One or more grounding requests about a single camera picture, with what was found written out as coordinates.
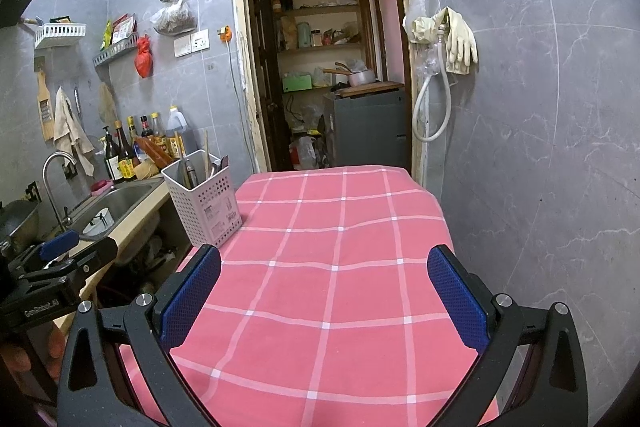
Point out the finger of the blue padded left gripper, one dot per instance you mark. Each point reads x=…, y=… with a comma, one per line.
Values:
x=59, y=245

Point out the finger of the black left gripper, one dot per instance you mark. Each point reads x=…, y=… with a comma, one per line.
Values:
x=95, y=256

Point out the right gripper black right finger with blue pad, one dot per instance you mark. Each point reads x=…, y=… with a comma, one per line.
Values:
x=551, y=388

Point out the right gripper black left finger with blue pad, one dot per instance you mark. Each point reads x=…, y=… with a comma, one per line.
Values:
x=94, y=387

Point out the wooden chopstick pair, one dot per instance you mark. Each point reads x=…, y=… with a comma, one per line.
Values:
x=207, y=163

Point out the dark soy sauce bottle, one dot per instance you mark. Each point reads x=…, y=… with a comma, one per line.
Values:
x=127, y=159

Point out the beige hanging towel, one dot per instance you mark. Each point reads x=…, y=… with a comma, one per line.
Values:
x=68, y=134

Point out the white perforated utensil holder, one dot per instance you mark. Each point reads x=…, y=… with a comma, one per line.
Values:
x=207, y=208

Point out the large oil jug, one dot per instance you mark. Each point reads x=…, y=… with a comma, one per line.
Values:
x=180, y=136

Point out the red plastic bag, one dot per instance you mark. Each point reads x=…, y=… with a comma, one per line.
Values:
x=143, y=62

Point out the pink checked tablecloth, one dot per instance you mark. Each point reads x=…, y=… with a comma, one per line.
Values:
x=323, y=314

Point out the clear bag of dried goods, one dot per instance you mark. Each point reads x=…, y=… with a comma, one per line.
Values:
x=174, y=18

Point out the green box on shelf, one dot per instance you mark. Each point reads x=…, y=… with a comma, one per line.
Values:
x=295, y=83

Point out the dark grey cabinet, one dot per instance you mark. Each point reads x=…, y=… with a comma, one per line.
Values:
x=369, y=129

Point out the small metal pot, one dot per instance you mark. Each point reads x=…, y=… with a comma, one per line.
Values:
x=354, y=79

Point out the wooden board on cabinet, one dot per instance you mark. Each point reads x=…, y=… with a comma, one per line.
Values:
x=369, y=88

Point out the cream rubber gloves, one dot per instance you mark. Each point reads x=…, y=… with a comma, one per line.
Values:
x=461, y=47

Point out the wooden cutting board on wall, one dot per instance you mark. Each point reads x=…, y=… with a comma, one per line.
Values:
x=45, y=107

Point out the metal wall rack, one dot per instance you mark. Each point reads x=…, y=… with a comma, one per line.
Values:
x=116, y=50

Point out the white wall basket shelf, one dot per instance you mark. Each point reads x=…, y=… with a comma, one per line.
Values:
x=54, y=35

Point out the white wall socket panel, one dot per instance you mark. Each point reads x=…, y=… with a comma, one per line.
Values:
x=196, y=42

